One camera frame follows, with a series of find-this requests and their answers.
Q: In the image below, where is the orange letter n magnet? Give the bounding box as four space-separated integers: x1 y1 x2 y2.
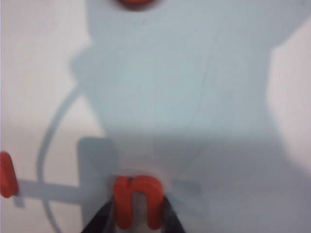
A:
113 175 164 231

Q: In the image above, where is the orange letter u magnet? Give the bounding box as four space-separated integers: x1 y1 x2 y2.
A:
0 151 19 199

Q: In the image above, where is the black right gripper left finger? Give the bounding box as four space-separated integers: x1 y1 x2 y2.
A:
84 198 115 233

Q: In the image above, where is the orange letter o magnet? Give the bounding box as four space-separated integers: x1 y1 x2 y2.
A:
114 0 162 12

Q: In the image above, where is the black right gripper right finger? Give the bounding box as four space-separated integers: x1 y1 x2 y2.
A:
161 195 188 233

